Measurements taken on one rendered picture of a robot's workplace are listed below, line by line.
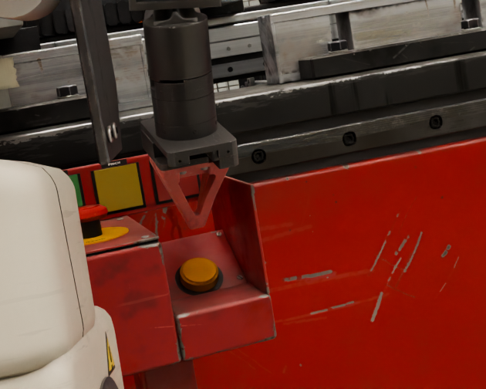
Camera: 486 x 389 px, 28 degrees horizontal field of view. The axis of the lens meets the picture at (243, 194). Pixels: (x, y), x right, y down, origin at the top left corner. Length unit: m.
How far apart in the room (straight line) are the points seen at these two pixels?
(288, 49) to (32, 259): 0.93
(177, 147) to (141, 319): 0.16
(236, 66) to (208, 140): 0.72
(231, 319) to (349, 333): 0.39
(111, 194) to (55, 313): 0.58
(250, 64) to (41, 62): 0.44
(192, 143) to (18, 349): 0.46
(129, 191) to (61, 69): 0.30
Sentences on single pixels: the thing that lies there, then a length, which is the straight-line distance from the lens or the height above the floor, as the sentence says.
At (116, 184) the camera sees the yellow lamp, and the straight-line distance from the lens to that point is 1.01.
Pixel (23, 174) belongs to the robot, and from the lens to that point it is 0.44.
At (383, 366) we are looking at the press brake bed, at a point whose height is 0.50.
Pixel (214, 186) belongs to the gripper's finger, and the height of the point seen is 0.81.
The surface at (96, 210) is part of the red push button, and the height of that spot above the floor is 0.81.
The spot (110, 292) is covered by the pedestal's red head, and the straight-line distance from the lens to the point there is 0.87.
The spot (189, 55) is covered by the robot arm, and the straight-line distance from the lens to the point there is 0.85.
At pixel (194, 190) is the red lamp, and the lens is 1.03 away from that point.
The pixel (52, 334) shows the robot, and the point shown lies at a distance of 0.44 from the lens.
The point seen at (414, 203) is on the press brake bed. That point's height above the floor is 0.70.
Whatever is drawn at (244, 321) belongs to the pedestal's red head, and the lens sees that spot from 0.91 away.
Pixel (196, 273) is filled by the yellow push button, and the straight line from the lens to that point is 0.95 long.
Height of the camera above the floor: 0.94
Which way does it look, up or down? 9 degrees down
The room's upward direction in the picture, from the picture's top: 9 degrees counter-clockwise
